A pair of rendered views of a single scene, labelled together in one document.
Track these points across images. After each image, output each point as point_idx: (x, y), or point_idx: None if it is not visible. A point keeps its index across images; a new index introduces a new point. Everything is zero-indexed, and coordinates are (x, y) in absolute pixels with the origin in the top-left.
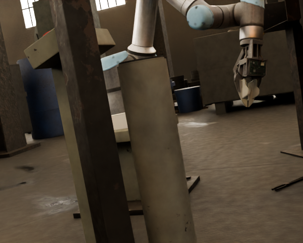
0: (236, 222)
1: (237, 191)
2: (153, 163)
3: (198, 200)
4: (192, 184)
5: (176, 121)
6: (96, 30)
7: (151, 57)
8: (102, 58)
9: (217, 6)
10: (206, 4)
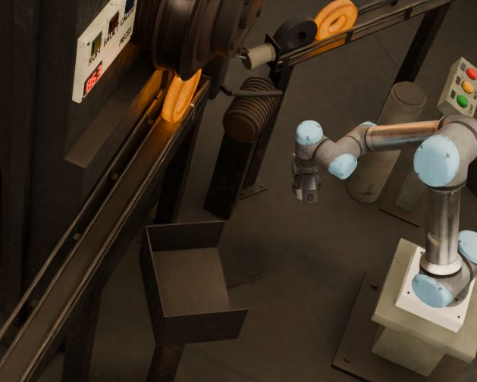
0: (313, 227)
1: (296, 295)
2: None
3: (339, 295)
4: (343, 334)
5: (377, 122)
6: (449, 86)
7: (401, 82)
8: None
9: (349, 134)
10: (361, 127)
